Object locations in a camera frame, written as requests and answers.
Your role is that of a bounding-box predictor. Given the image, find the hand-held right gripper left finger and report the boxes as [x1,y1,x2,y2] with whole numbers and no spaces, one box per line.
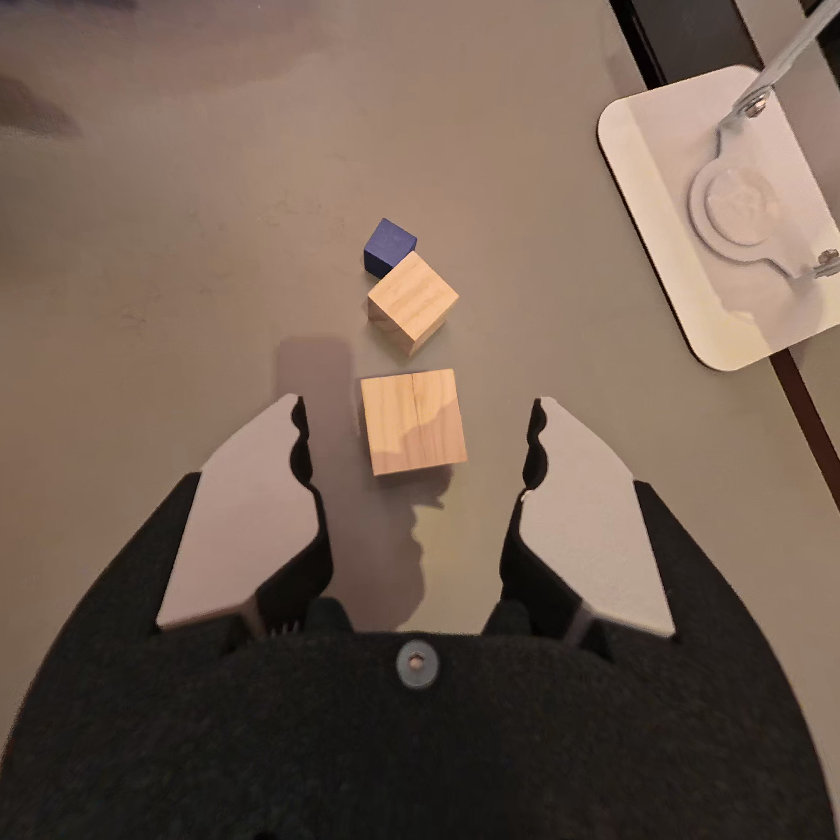
[155,392,334,641]

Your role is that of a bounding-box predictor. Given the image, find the small natural wooden cube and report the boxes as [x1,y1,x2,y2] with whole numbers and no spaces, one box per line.
[366,251,460,357]

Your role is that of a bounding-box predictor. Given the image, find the large natural wooden cube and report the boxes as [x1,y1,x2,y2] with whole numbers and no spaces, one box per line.
[360,368,469,476]

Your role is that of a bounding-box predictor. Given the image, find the black mat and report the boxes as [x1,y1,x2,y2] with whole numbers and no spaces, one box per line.
[607,0,765,93]

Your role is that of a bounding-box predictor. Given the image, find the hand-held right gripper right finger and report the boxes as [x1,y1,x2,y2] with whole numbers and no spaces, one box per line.
[499,395,677,643]

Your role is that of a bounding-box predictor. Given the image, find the blue wooden cube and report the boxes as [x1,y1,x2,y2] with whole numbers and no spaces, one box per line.
[363,218,419,279]

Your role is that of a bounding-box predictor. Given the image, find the white document stand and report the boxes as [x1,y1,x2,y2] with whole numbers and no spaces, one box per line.
[596,0,840,373]

